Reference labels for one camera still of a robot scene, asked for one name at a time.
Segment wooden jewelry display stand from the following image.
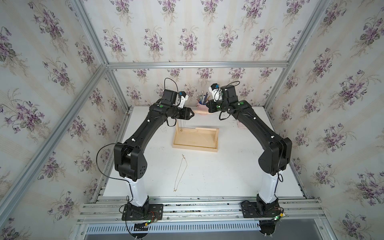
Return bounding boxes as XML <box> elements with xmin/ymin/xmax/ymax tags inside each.
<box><xmin>172</xmin><ymin>107</ymin><xmax>220</xmax><ymax>153</ymax></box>

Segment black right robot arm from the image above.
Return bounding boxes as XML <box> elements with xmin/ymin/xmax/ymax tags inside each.
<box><xmin>206</xmin><ymin>84</ymin><xmax>293</xmax><ymax>222</ymax></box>

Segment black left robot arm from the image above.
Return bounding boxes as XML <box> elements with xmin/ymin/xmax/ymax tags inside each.
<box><xmin>114</xmin><ymin>89</ymin><xmax>195</xmax><ymax>221</ymax></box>

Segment pink pen holder cup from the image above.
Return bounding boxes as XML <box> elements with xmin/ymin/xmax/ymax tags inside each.
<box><xmin>197</xmin><ymin>103</ymin><xmax>210</xmax><ymax>115</ymax></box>

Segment pens in pink cup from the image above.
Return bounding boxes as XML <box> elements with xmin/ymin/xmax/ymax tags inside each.
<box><xmin>197</xmin><ymin>92</ymin><xmax>210</xmax><ymax>105</ymax></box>

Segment pink calculator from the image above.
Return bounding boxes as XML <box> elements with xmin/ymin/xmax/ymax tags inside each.
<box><xmin>237</xmin><ymin>120</ymin><xmax>247</xmax><ymax>129</ymax></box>

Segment long gold necklace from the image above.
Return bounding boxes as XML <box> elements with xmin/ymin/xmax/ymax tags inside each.
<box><xmin>173</xmin><ymin>154</ymin><xmax>189</xmax><ymax>192</ymax></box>

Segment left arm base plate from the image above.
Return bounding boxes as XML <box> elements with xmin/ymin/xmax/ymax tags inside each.
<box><xmin>122</xmin><ymin>203</ymin><xmax>164</xmax><ymax>221</ymax></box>

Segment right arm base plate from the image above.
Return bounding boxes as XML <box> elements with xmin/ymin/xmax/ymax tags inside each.
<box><xmin>241</xmin><ymin>200</ymin><xmax>284</xmax><ymax>221</ymax></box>

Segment aluminium mounting rail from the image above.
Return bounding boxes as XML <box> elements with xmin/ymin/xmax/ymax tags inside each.
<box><xmin>70</xmin><ymin>197</ymin><xmax>336</xmax><ymax>240</ymax></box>

